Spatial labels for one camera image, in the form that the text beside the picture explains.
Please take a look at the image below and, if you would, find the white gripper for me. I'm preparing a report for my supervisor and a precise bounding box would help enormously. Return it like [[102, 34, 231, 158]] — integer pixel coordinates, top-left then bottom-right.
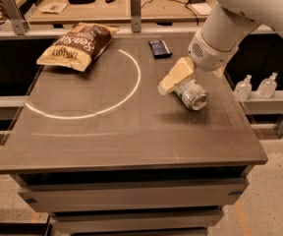
[[158, 30, 238, 95]]

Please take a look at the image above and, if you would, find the silver green 7up can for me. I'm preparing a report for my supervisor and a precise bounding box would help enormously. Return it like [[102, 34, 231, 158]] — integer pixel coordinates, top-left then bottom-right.
[[174, 80, 208, 111]]

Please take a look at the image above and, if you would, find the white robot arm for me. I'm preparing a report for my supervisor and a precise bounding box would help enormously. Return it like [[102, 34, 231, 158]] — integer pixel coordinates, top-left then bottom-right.
[[158, 0, 283, 95]]

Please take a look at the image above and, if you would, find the clear plastic bottle left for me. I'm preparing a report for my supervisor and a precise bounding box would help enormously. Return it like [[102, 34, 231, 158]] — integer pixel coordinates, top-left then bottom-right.
[[234, 75, 252, 102]]

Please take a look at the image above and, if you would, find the clear plastic bottle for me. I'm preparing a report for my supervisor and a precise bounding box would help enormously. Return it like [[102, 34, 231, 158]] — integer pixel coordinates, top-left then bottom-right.
[[234, 75, 252, 102], [256, 72, 278, 99]]

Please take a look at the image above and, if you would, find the dark blue snack packet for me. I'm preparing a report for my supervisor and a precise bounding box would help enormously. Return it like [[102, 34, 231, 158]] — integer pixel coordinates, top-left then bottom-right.
[[148, 40, 172, 59]]

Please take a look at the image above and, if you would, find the white paper sheet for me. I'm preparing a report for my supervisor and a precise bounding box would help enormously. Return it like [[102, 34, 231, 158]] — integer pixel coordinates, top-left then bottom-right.
[[192, 3, 211, 16]]

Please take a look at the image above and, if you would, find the clear plastic bottle right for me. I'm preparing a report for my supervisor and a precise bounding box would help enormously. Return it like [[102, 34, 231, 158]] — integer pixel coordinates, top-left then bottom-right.
[[256, 72, 278, 99]]

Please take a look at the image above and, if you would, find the brown yellow chip bag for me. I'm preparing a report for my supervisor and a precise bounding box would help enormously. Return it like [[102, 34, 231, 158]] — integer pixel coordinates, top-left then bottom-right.
[[36, 23, 118, 72]]

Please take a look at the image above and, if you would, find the dark pouch on back table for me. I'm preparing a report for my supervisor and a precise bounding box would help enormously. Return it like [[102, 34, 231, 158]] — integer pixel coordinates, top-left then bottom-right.
[[68, 0, 95, 5]]

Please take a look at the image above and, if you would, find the beige paper packet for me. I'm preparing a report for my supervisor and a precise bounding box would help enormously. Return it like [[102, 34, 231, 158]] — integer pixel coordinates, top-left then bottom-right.
[[40, 2, 68, 14]]

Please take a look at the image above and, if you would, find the grey drawer cabinet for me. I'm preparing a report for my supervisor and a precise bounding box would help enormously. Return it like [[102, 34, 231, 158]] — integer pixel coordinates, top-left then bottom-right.
[[10, 165, 255, 236]]

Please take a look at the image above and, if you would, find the middle metal bracket post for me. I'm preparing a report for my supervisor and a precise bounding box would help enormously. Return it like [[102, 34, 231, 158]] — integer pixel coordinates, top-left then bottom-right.
[[130, 0, 142, 32]]

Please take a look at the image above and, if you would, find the metal bracket post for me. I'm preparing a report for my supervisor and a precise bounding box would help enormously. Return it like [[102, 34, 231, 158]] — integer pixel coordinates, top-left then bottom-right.
[[130, 0, 142, 32], [1, 0, 28, 35]]

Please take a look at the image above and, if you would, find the left metal bracket post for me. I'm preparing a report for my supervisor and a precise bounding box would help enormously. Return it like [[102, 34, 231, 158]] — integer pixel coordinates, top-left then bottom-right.
[[1, 0, 28, 35]]

